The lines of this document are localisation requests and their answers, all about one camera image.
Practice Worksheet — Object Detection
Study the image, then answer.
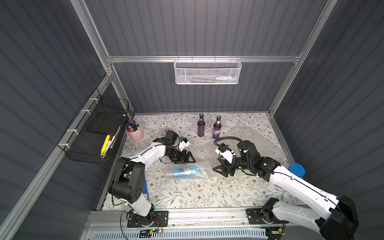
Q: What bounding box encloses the blue-lid pencil jar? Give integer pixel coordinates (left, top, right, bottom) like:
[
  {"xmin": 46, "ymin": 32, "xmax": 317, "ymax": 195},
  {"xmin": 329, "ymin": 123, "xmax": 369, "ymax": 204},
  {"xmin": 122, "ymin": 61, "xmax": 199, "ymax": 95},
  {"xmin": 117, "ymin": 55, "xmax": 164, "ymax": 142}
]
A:
[{"xmin": 289, "ymin": 163, "xmax": 306, "ymax": 178}]

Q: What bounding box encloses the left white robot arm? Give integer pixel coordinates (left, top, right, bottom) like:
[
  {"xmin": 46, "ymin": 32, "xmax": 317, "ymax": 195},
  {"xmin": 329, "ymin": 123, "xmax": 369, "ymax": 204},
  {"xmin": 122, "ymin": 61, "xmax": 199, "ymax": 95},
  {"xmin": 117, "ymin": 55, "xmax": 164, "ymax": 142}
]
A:
[{"xmin": 108, "ymin": 130, "xmax": 196, "ymax": 226}]

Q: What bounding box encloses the yellow highlighter in basket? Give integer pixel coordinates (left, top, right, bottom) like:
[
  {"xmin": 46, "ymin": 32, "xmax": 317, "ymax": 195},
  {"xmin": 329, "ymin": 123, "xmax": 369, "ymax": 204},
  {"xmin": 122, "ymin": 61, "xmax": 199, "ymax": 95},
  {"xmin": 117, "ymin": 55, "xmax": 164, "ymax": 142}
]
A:
[{"xmin": 100, "ymin": 135, "xmax": 111, "ymax": 156}]

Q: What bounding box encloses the black notebook in basket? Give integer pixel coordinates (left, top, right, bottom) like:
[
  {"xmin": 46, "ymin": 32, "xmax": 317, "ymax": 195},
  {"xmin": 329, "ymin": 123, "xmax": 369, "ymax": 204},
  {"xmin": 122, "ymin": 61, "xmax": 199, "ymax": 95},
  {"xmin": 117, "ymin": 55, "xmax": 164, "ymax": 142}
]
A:
[{"xmin": 87, "ymin": 113, "xmax": 125, "ymax": 136}]

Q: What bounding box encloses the white ventilated cable duct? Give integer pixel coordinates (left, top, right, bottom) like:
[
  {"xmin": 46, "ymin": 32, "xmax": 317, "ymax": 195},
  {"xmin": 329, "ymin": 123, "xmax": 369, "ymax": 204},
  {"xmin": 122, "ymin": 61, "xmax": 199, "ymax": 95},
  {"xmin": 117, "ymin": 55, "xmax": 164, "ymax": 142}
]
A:
[{"xmin": 87, "ymin": 228, "xmax": 268, "ymax": 240}]

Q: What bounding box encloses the pink marker cup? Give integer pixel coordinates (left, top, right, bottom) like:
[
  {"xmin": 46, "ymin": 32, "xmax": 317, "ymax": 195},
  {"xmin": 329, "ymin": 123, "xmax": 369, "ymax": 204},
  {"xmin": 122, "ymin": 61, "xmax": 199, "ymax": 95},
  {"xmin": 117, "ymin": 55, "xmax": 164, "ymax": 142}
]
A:
[{"xmin": 125, "ymin": 120, "xmax": 144, "ymax": 143}]

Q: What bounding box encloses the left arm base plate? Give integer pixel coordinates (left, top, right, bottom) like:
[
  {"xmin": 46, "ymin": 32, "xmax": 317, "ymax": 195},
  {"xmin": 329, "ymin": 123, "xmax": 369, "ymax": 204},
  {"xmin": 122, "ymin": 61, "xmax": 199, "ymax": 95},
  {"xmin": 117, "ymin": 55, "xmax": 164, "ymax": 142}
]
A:
[{"xmin": 127, "ymin": 210, "xmax": 170, "ymax": 228}]

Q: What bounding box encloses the blue liquid glass bottle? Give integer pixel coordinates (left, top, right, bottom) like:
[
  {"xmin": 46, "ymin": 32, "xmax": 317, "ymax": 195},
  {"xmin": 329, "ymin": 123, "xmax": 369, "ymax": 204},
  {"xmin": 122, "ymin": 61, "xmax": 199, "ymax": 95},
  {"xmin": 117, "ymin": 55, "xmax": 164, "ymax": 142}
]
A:
[{"xmin": 172, "ymin": 166, "xmax": 206, "ymax": 179}]

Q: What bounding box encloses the blue sticker sheet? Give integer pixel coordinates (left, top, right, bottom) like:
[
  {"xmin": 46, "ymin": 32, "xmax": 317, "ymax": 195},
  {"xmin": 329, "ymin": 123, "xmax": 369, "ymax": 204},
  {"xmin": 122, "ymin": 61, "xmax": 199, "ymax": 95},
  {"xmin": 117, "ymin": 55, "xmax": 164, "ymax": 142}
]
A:
[{"xmin": 143, "ymin": 178, "xmax": 149, "ymax": 200}]

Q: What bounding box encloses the aluminium front rail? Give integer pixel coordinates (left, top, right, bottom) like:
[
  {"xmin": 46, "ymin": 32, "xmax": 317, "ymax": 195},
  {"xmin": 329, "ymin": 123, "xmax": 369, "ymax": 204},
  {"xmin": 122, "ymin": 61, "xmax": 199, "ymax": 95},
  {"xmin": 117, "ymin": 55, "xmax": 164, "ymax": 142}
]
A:
[{"xmin": 86, "ymin": 205, "xmax": 329, "ymax": 229}]

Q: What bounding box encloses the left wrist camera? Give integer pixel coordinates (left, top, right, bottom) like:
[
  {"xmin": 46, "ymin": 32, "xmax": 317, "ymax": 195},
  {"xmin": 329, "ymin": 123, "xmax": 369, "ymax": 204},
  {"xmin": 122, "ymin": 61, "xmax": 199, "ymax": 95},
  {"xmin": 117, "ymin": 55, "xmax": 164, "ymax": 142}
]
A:
[{"xmin": 179, "ymin": 137, "xmax": 190, "ymax": 152}]

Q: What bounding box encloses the black wire wall basket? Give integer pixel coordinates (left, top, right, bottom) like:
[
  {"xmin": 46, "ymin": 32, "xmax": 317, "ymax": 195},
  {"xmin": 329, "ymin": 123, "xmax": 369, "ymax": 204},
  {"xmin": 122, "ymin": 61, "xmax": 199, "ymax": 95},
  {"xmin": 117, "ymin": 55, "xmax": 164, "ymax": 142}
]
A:
[{"xmin": 58, "ymin": 90, "xmax": 130, "ymax": 165}]

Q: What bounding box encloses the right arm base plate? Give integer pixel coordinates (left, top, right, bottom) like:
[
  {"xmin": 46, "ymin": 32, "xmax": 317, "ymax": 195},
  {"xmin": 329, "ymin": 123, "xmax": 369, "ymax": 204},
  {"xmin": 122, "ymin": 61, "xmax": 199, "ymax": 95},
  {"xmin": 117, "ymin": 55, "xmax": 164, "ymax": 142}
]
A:
[{"xmin": 246, "ymin": 208, "xmax": 289, "ymax": 225}]

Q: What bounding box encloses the purple liquid glass bottle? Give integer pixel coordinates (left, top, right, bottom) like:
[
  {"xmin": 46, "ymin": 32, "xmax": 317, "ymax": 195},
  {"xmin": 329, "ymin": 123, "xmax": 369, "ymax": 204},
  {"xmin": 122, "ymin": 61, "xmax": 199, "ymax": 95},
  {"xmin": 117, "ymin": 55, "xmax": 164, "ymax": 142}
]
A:
[{"xmin": 198, "ymin": 113, "xmax": 206, "ymax": 137}]

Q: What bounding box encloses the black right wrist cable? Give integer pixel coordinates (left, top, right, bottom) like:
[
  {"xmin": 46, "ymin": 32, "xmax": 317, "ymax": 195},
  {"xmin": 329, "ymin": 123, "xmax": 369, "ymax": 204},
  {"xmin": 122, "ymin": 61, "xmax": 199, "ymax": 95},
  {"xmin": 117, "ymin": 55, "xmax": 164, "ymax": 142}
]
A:
[{"xmin": 213, "ymin": 136, "xmax": 248, "ymax": 157}]

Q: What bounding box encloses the dark purple labelled bottle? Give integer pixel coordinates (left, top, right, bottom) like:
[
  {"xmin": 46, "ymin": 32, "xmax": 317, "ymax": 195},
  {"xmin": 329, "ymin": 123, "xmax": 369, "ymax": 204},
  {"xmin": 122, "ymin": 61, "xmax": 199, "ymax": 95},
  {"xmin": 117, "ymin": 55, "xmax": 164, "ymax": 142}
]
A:
[{"xmin": 212, "ymin": 116, "xmax": 222, "ymax": 139}]

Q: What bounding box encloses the white wire wall basket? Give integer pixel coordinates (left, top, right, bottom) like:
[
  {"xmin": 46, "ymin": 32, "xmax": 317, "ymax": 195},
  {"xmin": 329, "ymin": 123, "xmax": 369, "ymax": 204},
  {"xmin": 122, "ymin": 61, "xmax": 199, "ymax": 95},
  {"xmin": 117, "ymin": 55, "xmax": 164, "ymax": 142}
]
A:
[{"xmin": 174, "ymin": 58, "xmax": 242, "ymax": 85}]

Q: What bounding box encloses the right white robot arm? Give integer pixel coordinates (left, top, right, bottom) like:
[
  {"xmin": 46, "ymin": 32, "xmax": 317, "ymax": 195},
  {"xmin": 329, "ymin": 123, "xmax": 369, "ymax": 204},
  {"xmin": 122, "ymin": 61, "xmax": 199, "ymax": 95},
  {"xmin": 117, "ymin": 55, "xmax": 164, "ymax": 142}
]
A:
[{"xmin": 213, "ymin": 137, "xmax": 359, "ymax": 240}]

